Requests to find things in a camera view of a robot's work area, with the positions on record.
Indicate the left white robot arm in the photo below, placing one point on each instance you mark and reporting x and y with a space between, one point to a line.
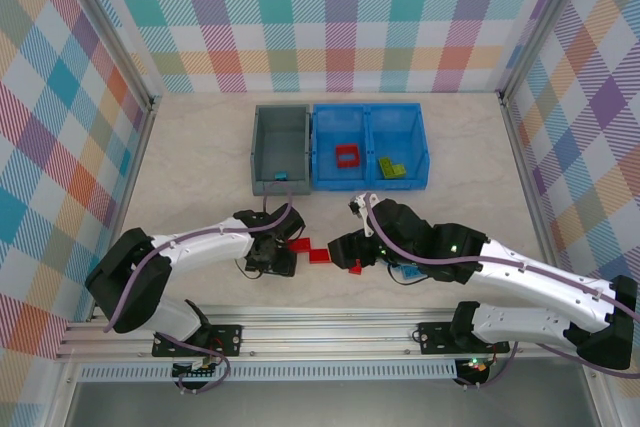
210 254

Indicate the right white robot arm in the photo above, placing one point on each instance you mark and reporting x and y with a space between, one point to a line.
505 322

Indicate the aluminium side rail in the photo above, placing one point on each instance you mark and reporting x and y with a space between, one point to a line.
124 197
527 172

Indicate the aluminium frame post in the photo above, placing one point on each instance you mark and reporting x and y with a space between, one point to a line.
544 22
112 22

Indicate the grey plastic storage bin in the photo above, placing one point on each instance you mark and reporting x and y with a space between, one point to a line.
280 147

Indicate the red lego window frame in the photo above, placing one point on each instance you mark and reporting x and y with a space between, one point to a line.
338 156

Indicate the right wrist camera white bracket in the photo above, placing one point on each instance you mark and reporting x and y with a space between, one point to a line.
356 207

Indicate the blue lego brick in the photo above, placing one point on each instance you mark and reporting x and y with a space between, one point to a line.
411 274
281 176

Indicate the small circuit board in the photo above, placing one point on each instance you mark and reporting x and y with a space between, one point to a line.
197 373
475 364

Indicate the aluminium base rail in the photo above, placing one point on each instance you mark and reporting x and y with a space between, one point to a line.
325 332

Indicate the lime green lego brick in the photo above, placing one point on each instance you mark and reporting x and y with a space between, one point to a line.
386 168
400 172

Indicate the red lego brick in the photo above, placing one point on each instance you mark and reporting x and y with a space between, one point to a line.
301 245
320 256
356 269

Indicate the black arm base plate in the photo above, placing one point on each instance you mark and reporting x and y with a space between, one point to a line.
227 339
435 337

